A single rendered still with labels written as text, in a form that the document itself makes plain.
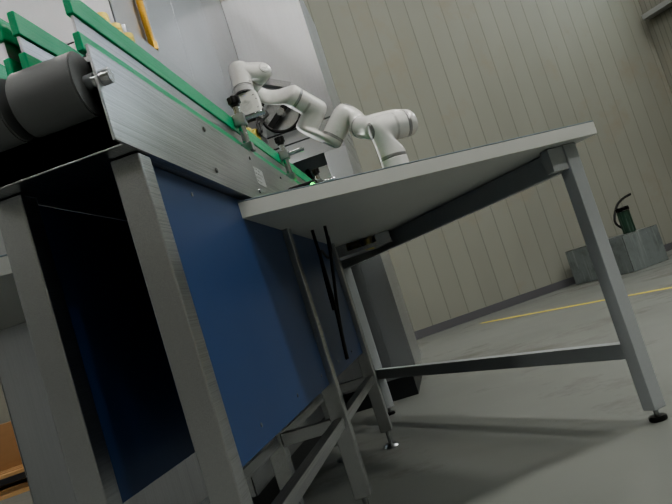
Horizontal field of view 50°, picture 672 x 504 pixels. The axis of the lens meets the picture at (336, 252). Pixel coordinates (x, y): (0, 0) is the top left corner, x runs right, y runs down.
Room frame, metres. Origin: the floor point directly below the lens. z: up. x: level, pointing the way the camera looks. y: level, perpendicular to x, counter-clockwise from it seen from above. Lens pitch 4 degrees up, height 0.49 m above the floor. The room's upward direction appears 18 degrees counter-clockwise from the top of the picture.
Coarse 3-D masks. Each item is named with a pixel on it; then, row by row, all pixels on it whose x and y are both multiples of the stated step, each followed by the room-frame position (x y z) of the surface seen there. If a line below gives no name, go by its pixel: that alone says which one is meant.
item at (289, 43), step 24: (240, 0) 3.47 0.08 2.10; (264, 0) 3.46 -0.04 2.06; (288, 0) 3.44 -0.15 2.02; (240, 24) 3.48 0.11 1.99; (264, 24) 3.46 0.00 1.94; (288, 24) 3.45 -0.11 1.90; (312, 24) 3.91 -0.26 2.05; (240, 48) 3.48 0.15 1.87; (264, 48) 3.47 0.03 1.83; (288, 48) 3.45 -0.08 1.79; (312, 48) 3.44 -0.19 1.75; (288, 72) 3.46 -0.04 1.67; (312, 72) 3.44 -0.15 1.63; (336, 96) 3.98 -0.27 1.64; (288, 144) 3.47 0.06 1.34; (312, 144) 3.46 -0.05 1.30; (312, 168) 3.74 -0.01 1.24
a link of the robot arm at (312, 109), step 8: (304, 96) 2.65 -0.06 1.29; (312, 96) 2.68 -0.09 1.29; (304, 104) 2.66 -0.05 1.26; (312, 104) 2.67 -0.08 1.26; (320, 104) 2.69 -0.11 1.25; (304, 112) 2.68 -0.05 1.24; (312, 112) 2.68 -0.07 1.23; (320, 112) 2.69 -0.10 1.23; (304, 120) 2.69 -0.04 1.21; (312, 120) 2.69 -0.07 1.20; (320, 120) 2.71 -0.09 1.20; (304, 128) 2.69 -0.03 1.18; (312, 128) 2.69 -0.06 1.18; (312, 136) 2.69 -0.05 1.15; (320, 136) 2.67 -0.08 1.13; (328, 136) 2.66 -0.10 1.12; (336, 136) 2.66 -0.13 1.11; (328, 144) 2.68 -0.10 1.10; (336, 144) 2.67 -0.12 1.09
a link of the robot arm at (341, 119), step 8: (344, 104) 2.67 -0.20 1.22; (336, 112) 2.66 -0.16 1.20; (344, 112) 2.65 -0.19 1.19; (352, 112) 2.65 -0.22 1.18; (360, 112) 2.66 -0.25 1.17; (328, 120) 2.68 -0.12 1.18; (336, 120) 2.65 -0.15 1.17; (344, 120) 2.65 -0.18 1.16; (352, 120) 2.62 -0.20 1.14; (328, 128) 2.66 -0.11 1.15; (336, 128) 2.65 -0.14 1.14; (344, 128) 2.66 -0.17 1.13; (344, 136) 2.68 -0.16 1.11
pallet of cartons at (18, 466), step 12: (0, 432) 4.91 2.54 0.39; (12, 432) 4.94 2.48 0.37; (0, 444) 4.91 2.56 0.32; (12, 444) 4.94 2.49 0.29; (0, 456) 4.90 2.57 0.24; (12, 456) 4.93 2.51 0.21; (0, 468) 4.89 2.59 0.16; (12, 468) 4.86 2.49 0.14; (24, 480) 5.19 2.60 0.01; (0, 492) 4.82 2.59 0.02; (12, 492) 4.55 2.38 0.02
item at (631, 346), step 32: (544, 160) 1.78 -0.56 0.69; (576, 160) 1.79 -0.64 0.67; (480, 192) 2.13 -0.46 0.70; (512, 192) 2.01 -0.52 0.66; (576, 192) 1.79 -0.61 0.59; (416, 224) 2.49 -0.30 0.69; (608, 256) 1.79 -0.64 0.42; (352, 288) 3.12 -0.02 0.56; (608, 288) 1.79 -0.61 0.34; (544, 352) 2.09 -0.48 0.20; (576, 352) 1.97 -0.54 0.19; (608, 352) 1.87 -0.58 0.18; (640, 352) 1.79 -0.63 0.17; (384, 384) 3.12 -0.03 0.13; (640, 384) 1.80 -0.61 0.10
